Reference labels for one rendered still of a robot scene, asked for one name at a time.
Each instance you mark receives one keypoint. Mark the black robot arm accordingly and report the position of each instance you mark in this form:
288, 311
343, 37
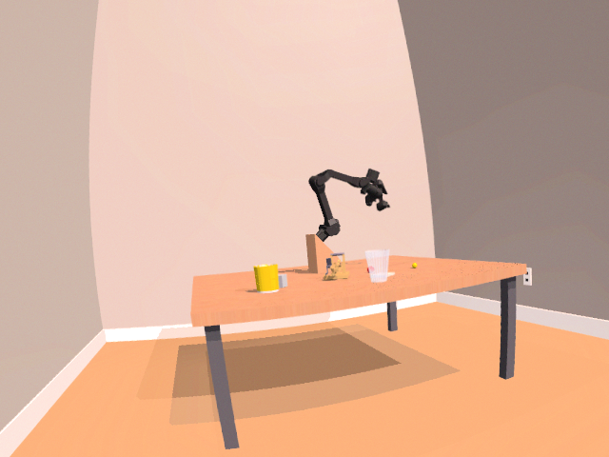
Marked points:
331, 226

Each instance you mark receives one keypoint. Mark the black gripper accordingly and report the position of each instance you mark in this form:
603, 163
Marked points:
378, 194

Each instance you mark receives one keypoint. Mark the clear plastic cup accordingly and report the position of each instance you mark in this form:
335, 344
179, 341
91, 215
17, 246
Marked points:
378, 261

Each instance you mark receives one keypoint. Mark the yellow mug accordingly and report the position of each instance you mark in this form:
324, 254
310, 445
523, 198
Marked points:
266, 277

